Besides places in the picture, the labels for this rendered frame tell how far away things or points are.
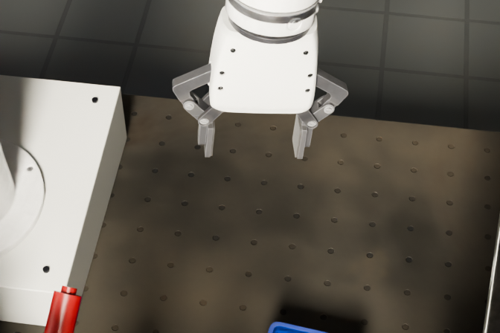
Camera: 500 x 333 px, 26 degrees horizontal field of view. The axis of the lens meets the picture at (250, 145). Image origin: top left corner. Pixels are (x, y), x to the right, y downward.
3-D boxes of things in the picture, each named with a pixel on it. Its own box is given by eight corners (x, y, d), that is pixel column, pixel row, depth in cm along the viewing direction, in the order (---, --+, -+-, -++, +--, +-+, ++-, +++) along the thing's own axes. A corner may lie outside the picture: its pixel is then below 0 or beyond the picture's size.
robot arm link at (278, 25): (319, -36, 100) (315, -9, 102) (224, -40, 99) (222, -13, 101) (331, 16, 94) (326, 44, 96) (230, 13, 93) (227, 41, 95)
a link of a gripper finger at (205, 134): (215, 86, 106) (210, 137, 110) (182, 85, 105) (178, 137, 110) (217, 107, 103) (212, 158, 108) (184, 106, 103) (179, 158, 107)
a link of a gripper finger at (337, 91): (353, 62, 104) (341, 105, 107) (274, 55, 103) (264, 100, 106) (355, 69, 103) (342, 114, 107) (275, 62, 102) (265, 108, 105)
